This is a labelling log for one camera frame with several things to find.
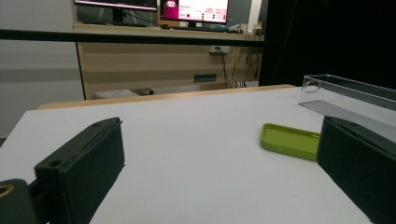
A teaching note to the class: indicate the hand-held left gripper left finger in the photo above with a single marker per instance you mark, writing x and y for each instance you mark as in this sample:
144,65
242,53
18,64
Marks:
84,168

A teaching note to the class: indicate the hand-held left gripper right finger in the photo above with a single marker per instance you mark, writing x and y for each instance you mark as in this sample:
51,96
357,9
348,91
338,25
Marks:
358,168

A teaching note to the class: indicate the green phone case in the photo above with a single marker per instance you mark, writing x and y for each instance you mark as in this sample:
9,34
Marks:
289,143

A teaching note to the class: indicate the clear plastic box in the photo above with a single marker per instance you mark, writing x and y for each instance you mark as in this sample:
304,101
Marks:
348,93

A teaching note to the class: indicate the light wooden desk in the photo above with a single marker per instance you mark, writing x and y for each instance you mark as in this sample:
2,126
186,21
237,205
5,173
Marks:
149,65

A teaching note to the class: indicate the black curtain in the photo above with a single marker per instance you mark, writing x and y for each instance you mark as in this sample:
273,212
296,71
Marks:
327,37

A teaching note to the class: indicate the dark-screen computer monitor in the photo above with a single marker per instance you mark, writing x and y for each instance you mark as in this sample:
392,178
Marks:
118,3

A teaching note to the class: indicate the white power strip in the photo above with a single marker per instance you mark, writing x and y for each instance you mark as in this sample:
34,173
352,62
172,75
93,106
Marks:
219,49

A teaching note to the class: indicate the dark keyboard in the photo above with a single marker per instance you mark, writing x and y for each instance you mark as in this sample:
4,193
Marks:
199,28

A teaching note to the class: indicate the pink-screen computer monitor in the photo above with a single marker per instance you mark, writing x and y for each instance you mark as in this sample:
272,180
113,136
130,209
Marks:
199,11

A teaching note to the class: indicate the black metal frame bar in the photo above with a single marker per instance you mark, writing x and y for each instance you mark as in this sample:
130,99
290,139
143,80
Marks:
124,38

